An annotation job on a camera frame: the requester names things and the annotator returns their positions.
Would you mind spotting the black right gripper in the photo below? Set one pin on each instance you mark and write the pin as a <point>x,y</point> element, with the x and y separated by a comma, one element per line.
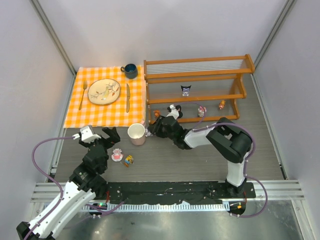
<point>158,126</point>

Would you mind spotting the yellow minion figurine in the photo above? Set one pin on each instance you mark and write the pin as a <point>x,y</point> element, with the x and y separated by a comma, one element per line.
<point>128,161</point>

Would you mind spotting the decorated ceramic plate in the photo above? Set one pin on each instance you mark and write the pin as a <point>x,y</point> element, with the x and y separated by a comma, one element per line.
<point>104,91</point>

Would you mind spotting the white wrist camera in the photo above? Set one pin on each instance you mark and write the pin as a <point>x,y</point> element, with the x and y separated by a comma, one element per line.
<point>173,111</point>
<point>86,135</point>

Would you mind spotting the gold knife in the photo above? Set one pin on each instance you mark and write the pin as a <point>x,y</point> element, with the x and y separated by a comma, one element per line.
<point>128,96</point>

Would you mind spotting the dark blue mug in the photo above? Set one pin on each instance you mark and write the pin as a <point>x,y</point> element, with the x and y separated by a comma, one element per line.
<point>130,71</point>

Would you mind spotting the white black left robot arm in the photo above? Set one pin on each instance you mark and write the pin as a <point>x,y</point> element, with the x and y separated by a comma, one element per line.
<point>85,184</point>

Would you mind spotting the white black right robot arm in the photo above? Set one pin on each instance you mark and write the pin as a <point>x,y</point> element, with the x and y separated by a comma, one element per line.
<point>232,141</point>

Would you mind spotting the orange wooden shelf rack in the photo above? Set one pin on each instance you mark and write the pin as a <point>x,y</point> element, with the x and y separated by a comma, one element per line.
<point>181,71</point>

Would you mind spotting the black purple Kuromi figurine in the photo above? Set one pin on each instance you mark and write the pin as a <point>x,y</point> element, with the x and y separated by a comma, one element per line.
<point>185,90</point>

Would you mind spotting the pink mug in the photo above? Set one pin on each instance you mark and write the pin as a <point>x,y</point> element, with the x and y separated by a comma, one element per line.
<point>136,133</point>

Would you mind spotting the Winnie the Pooh figurine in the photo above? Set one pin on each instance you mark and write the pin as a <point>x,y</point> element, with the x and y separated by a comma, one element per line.
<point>222,104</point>

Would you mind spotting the pink white round figurine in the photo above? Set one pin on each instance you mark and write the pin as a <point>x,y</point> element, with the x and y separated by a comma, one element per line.
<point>117,155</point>

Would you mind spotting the gold fork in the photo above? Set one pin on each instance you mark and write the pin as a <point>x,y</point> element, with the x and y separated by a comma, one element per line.
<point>84,87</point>

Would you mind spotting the purple bunny figurine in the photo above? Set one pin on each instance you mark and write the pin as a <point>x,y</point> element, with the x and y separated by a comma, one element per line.
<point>148,134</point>

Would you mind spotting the orange tiger figurine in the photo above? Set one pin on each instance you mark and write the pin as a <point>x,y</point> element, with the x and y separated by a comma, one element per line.
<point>157,113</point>

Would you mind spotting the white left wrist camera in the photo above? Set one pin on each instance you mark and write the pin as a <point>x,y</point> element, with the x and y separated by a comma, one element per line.
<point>86,135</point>

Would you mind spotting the black haired girl figurine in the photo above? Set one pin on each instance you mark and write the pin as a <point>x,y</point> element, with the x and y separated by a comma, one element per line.
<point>179,109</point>

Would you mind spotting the orange checkered cloth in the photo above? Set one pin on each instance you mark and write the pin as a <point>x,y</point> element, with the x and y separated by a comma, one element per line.
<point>113,115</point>

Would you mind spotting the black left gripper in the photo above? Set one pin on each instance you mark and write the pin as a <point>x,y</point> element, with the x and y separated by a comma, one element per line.
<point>100,142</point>

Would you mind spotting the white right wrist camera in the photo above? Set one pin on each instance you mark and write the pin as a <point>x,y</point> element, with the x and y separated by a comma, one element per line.
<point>173,111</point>

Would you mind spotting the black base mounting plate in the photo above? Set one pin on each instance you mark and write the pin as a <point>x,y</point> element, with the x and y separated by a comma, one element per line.
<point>175,192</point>

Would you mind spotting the pink My Melody figurine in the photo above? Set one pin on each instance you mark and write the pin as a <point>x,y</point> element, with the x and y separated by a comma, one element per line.
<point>201,111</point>

